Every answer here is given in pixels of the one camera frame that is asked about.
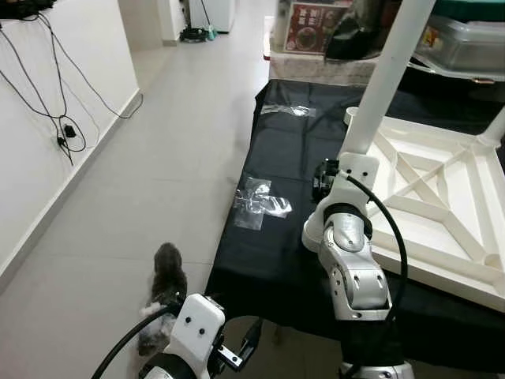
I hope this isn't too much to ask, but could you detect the clear plastic storage box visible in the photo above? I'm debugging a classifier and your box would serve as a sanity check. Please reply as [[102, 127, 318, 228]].
[[414, 16, 505, 76]]

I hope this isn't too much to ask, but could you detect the orange lid storage box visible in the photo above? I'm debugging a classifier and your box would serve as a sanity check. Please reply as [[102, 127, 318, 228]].
[[272, 0, 352, 56]]

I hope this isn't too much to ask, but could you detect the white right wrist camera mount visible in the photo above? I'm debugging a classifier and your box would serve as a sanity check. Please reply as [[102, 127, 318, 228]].
[[316, 152, 381, 226]]

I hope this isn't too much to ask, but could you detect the shiny black bag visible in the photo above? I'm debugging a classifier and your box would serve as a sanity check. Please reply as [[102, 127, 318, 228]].
[[325, 0, 403, 62]]

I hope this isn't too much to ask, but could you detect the white plastic table top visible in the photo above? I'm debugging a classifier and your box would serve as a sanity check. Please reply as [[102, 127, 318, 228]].
[[302, 105, 505, 313]]

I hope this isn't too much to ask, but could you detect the crumpled clear tape patch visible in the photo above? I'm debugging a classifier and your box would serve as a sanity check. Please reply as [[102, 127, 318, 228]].
[[233, 178, 293, 231]]

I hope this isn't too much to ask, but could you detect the black floor mop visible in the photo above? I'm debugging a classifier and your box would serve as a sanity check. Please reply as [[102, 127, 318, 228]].
[[180, 24, 218, 44]]

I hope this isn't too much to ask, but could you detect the long grey wall cable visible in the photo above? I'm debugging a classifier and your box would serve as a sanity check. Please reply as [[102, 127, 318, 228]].
[[36, 12, 144, 119]]

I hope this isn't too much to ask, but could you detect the looped grey wall cable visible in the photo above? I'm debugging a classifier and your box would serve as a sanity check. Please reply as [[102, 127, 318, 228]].
[[0, 16, 88, 167]]

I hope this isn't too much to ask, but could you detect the beige padded base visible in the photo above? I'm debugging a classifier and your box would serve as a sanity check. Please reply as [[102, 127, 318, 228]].
[[268, 51, 380, 86]]

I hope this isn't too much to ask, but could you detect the green round lid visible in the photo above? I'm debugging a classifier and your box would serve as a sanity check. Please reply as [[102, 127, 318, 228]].
[[434, 0, 505, 23]]

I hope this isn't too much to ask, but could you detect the dark grey cat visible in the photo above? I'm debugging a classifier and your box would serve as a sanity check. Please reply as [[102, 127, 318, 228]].
[[138, 241, 189, 356]]

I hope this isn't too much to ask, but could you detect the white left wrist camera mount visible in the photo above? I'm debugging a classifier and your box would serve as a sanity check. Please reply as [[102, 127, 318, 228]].
[[162, 294, 226, 372]]

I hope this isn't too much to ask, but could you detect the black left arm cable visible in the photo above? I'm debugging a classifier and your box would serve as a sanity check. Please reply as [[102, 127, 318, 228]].
[[91, 304, 182, 379]]

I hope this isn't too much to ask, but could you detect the black round pan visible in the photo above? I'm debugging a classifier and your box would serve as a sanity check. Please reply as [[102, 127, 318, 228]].
[[406, 59, 505, 86]]

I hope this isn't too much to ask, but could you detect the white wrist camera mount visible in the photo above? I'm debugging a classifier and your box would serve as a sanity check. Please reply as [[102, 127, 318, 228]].
[[316, 152, 381, 226], [162, 294, 226, 372]]

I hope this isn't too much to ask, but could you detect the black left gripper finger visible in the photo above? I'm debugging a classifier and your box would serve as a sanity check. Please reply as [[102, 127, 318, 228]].
[[237, 316, 264, 364]]

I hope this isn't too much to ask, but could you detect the white appliance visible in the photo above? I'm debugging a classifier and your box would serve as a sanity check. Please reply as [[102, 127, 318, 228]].
[[188, 0, 238, 34]]

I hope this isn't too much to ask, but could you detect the flat clear tape patch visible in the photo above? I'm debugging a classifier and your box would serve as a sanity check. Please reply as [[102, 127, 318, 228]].
[[260, 103, 316, 118]]

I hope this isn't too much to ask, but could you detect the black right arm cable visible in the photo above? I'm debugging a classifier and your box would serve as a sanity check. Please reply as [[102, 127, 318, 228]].
[[343, 175, 410, 379]]

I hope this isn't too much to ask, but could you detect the black shelf clutter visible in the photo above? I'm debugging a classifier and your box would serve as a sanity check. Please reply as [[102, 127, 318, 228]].
[[0, 0, 56, 21]]

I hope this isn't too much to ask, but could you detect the black tablecloth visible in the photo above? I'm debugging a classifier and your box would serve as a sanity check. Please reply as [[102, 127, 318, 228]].
[[207, 79, 505, 372]]

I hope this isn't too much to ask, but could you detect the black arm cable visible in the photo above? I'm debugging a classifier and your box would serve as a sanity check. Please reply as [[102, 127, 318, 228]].
[[91, 304, 182, 379], [343, 175, 410, 379]]

